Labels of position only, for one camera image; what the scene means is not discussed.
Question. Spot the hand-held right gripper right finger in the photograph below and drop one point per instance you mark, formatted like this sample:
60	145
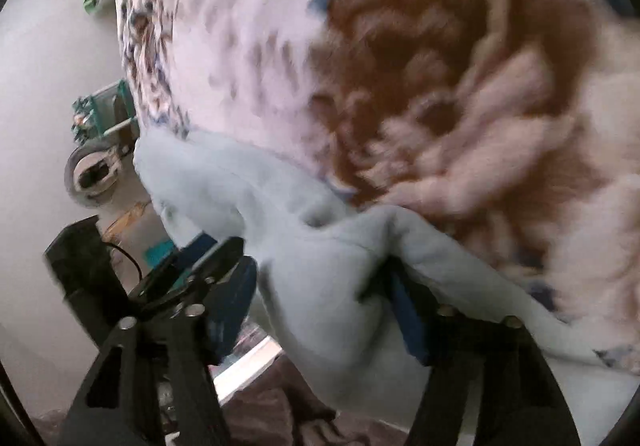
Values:
407	321

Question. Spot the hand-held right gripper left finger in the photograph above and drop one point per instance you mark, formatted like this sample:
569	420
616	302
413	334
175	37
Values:
235	306

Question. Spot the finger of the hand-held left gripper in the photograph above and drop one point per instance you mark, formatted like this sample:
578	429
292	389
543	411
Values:
195	248

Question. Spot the light blue pants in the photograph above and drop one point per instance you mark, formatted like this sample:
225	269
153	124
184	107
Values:
320	296

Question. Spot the orange object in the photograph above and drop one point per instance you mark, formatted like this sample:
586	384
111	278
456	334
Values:
125	221

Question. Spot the black device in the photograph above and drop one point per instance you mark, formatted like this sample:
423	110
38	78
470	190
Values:
80	271

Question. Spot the dark maroon cloth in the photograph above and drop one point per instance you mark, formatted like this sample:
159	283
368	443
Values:
280	416

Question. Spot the round grey white device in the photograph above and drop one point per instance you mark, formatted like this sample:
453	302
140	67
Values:
92	173

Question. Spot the teal plastic crate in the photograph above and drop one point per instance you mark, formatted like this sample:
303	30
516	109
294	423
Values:
102	108

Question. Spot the floral printed blanket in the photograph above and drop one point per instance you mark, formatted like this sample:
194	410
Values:
250	50

